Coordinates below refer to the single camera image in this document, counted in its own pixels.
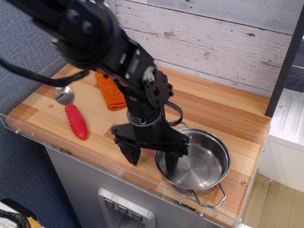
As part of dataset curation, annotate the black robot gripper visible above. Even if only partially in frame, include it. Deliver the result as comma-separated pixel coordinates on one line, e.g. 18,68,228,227
111,114,190,172

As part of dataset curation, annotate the stainless steel pot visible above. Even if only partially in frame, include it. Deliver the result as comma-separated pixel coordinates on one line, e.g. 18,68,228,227
154,124,231,209

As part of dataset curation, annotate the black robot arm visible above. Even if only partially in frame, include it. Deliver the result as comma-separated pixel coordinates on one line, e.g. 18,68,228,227
0,0,189,172

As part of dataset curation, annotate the clear acrylic table guard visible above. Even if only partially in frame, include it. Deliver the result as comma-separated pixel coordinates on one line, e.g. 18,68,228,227
1,68,271,228

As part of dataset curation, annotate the silver dispenser button panel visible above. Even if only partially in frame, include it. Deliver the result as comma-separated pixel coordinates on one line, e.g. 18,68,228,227
97,187,156,228

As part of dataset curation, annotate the orange folded cloth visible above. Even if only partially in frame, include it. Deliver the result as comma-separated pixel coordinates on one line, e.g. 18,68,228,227
95,72,127,111

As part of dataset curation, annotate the grey toy cabinet front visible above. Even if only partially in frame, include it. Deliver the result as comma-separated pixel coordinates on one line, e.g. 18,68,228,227
46,147,217,228

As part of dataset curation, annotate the white toy appliance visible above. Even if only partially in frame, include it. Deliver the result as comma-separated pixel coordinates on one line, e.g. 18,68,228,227
257,89,304,192

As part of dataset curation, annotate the red handled metal spoon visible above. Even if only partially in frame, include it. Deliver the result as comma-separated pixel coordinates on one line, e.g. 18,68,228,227
55,86,88,140

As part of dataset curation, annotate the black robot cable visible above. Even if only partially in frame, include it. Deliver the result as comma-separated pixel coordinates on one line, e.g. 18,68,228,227
0,58,90,87

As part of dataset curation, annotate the black braided hose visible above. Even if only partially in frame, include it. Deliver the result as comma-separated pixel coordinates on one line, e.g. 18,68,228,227
0,209,31,228

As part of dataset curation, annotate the black right corner post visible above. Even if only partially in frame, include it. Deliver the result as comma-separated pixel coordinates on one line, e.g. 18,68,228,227
265,7,304,117

